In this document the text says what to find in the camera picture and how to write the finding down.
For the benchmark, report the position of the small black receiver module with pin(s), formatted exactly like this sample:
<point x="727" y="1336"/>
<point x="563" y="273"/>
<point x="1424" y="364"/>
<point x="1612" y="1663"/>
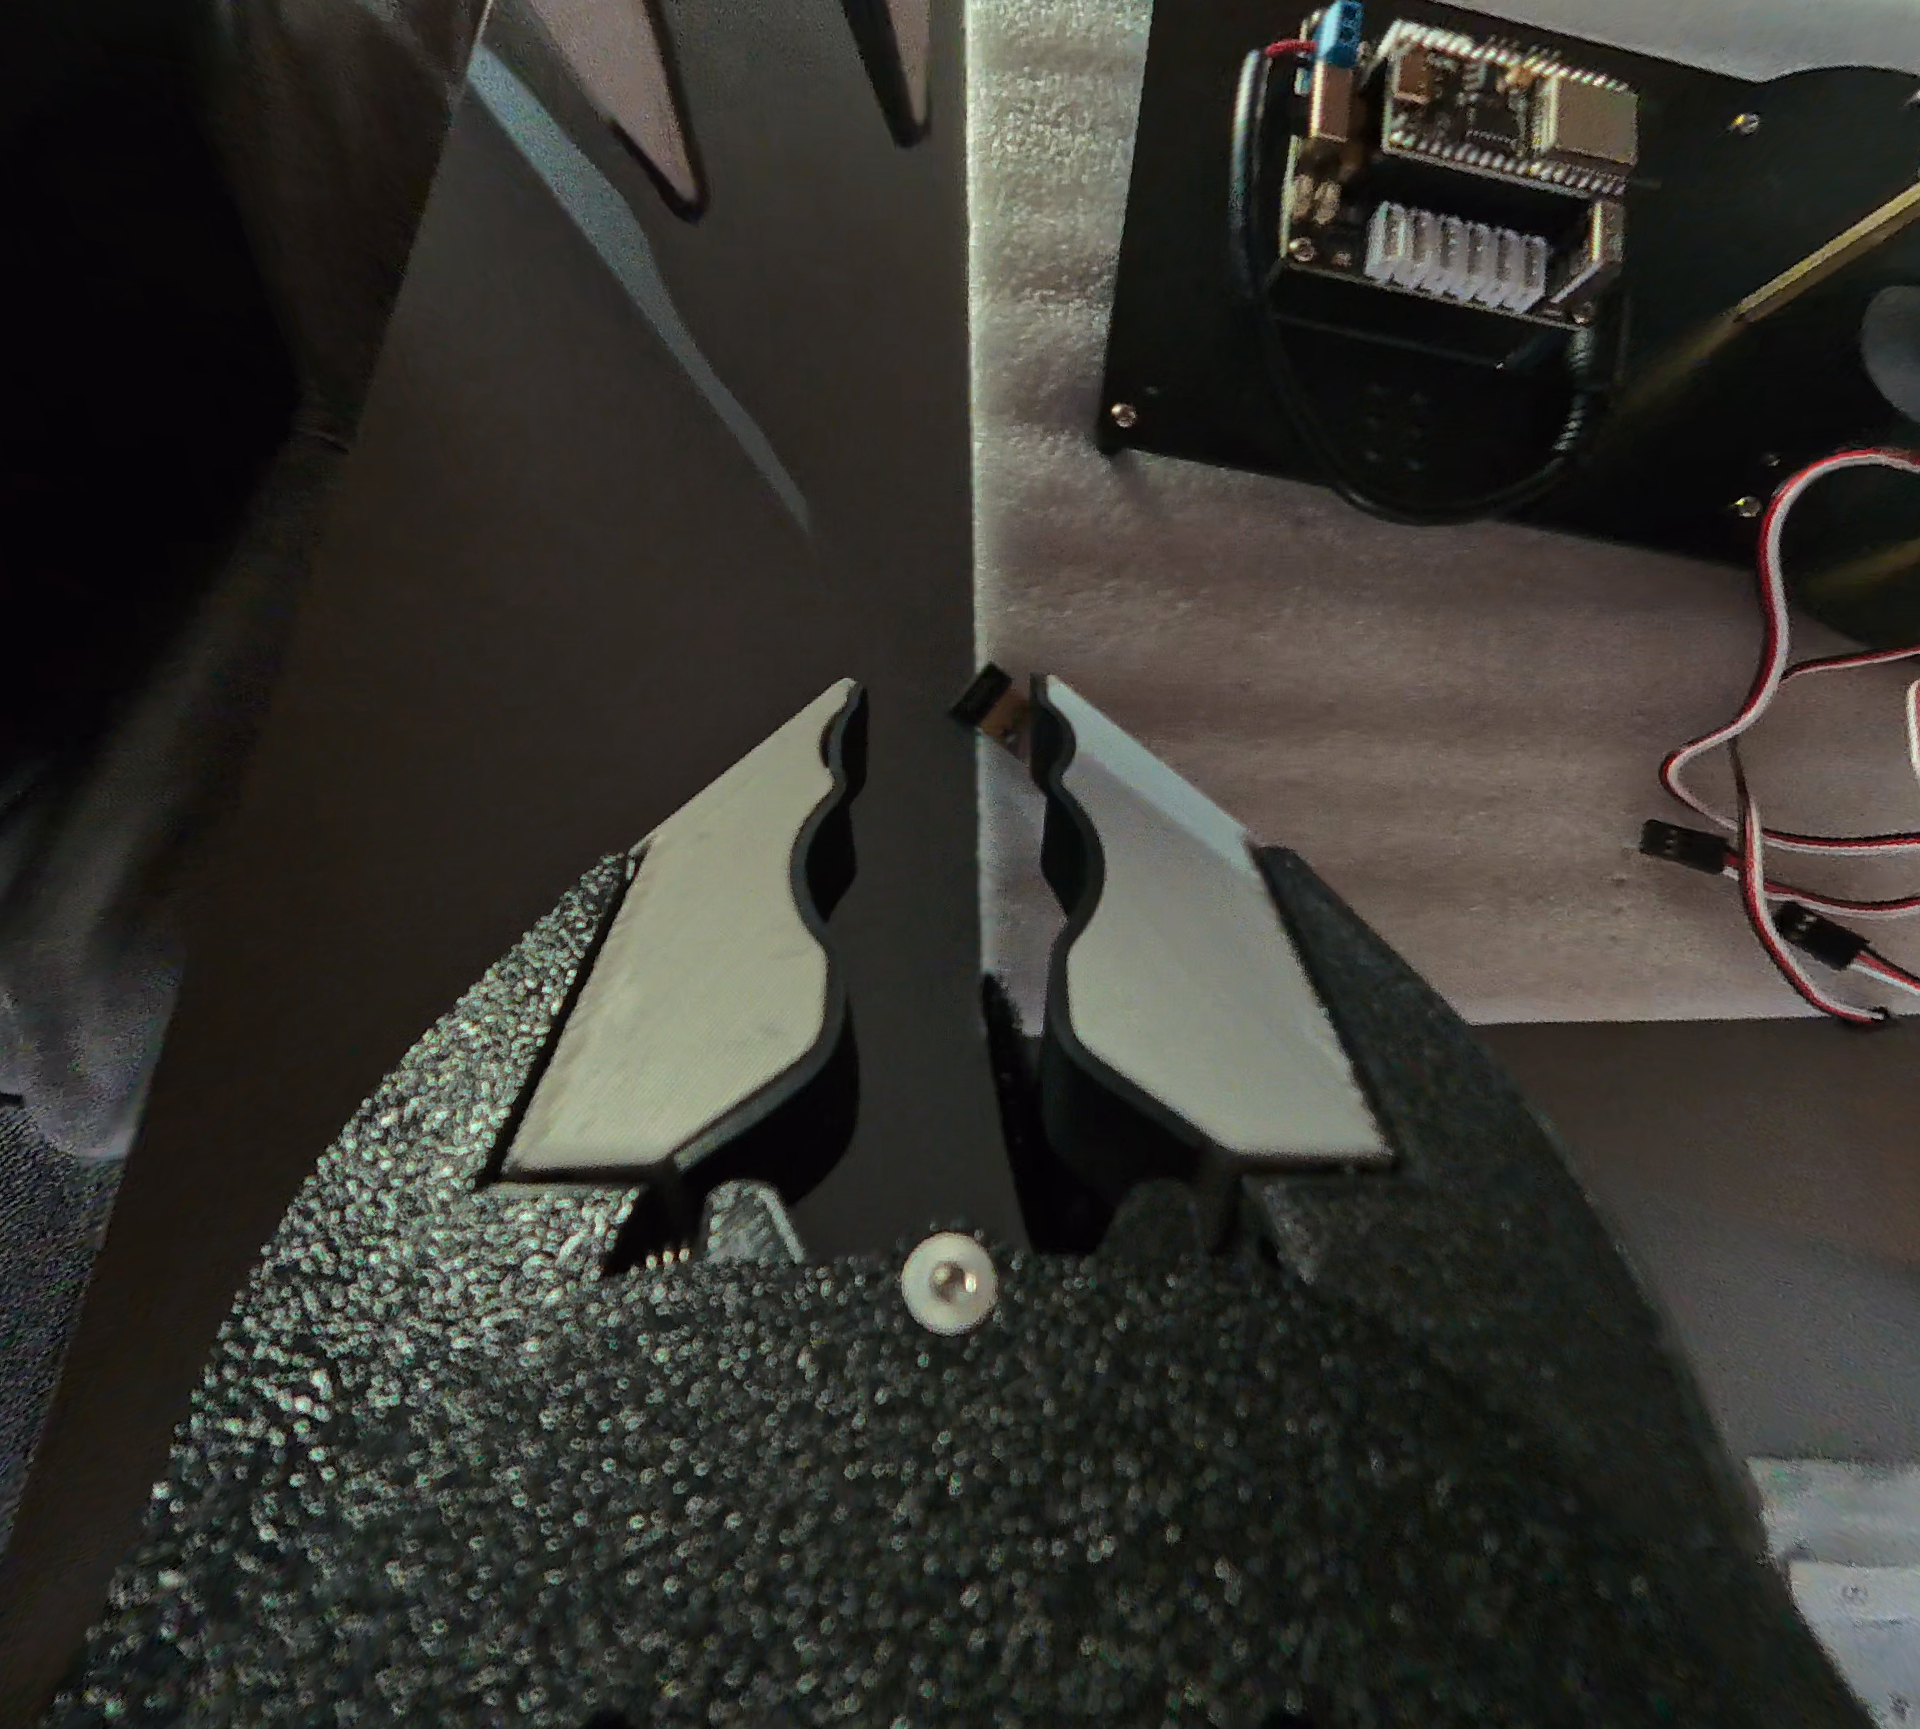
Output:
<point x="999" y="709"/>

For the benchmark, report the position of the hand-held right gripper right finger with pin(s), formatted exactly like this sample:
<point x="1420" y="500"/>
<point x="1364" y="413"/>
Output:
<point x="1214" y="1008"/>

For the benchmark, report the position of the white foam sheet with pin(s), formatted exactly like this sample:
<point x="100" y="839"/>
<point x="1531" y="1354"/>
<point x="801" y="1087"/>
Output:
<point x="1274" y="709"/>

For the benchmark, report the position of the blue toy robot arm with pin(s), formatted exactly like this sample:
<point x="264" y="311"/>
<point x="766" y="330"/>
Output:
<point x="1201" y="258"/>

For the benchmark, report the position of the controller circuit board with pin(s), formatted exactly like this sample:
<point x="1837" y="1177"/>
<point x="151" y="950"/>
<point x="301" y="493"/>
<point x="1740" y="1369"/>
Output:
<point x="1471" y="154"/>

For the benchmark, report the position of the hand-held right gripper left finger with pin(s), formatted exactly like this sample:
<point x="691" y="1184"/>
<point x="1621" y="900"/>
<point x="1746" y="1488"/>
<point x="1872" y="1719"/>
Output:
<point x="691" y="1008"/>

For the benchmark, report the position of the grey desk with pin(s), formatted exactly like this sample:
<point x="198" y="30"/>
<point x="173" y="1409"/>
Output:
<point x="600" y="709"/>

